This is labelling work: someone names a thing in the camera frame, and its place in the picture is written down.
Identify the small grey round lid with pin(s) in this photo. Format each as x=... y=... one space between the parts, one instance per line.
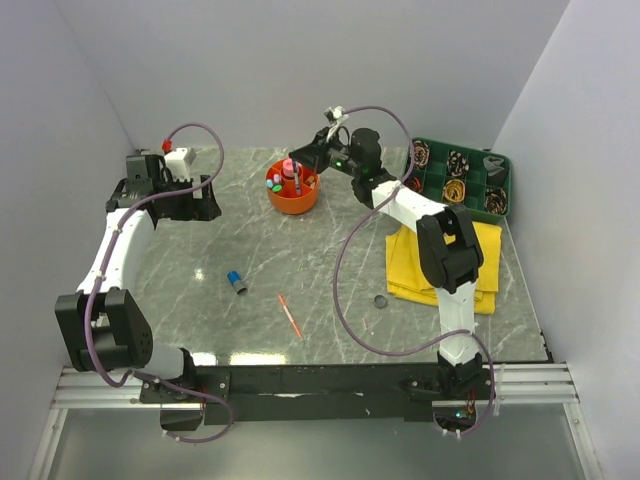
x=380 y=301

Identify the yellow rolled tie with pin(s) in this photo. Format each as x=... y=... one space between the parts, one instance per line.
x=454 y=191

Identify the dark blue pen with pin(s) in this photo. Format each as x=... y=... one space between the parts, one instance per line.
x=297 y=181

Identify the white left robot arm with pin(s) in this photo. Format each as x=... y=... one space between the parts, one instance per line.
x=101 y=321

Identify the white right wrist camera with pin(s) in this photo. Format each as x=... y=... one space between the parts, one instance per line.
x=336 y=117

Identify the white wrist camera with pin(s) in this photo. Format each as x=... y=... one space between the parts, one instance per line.
x=178 y=160
x=336 y=117

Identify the green compartment tray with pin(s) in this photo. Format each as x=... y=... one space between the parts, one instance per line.
x=477 y=179

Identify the orange pen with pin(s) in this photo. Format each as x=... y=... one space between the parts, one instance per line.
x=290 y=317

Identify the orange round desk organizer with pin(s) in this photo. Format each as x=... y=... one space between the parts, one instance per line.
x=286 y=201

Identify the brown patterned rolled tie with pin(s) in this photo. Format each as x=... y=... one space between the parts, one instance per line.
x=421 y=154

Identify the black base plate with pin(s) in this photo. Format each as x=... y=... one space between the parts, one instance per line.
x=325 y=392

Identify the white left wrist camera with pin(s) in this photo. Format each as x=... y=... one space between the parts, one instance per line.
x=178 y=160

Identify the black floral rolled tie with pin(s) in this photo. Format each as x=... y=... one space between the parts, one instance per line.
x=457 y=164

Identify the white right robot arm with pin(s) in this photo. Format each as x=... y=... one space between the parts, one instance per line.
x=449 y=252

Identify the grey rolled item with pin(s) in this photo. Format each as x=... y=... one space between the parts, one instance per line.
x=496 y=170

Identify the yellow folded cloth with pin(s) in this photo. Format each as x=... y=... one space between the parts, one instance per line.
x=404 y=278

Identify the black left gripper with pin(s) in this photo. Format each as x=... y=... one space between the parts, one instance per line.
x=197 y=209

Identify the pink tube of crayons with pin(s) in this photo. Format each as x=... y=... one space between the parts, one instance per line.
x=289 y=171

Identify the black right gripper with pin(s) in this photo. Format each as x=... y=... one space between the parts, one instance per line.
x=314 y=155

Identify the orange navy rolled tie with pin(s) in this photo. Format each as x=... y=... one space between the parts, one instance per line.
x=415 y=184

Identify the blue grey cylinder cap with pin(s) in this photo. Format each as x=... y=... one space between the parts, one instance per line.
x=237 y=282

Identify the dark patterned rolled tie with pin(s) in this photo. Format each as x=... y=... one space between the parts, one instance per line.
x=496 y=201

